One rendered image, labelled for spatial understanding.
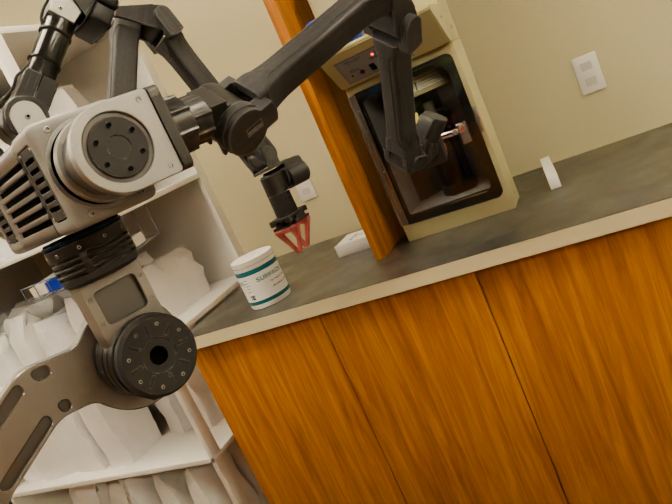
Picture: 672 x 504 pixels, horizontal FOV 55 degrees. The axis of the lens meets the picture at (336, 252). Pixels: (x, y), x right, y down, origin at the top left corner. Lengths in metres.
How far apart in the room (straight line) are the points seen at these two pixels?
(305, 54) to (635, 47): 1.31
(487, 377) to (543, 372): 0.14
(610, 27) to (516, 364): 1.04
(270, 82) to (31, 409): 0.65
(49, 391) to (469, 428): 1.09
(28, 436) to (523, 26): 1.73
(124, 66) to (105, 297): 0.57
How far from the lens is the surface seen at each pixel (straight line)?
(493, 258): 1.55
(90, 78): 2.84
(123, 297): 1.15
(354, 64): 1.76
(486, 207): 1.83
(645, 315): 1.63
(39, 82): 1.16
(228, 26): 2.47
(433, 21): 1.69
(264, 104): 1.00
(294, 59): 1.05
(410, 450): 1.92
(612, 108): 2.19
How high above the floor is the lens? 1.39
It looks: 12 degrees down
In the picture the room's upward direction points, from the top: 24 degrees counter-clockwise
